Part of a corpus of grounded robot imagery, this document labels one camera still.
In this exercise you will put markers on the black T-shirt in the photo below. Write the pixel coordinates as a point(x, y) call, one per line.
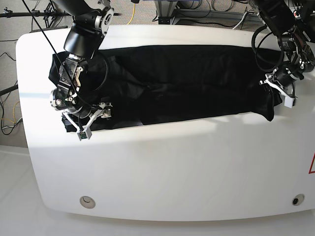
point(170, 83)

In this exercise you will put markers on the grey table leg base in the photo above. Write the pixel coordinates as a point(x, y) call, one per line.
point(165, 10)

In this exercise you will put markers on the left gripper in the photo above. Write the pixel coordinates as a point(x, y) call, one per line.
point(286, 74)

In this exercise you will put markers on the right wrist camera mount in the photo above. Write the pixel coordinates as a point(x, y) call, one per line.
point(80, 121)

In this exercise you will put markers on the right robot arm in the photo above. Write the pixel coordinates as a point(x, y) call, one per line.
point(80, 72)

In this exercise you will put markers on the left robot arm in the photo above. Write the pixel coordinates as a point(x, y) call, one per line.
point(294, 29)

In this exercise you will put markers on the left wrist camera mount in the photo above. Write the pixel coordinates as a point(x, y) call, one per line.
point(289, 99)

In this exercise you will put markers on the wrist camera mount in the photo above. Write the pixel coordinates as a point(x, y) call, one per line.
point(289, 99)
point(80, 121)

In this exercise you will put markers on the black tripod stand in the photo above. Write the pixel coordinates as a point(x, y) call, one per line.
point(50, 15)

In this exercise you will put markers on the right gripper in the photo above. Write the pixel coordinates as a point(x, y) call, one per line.
point(76, 107)

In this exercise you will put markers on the silver table grommet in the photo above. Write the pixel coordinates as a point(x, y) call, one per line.
point(87, 202)

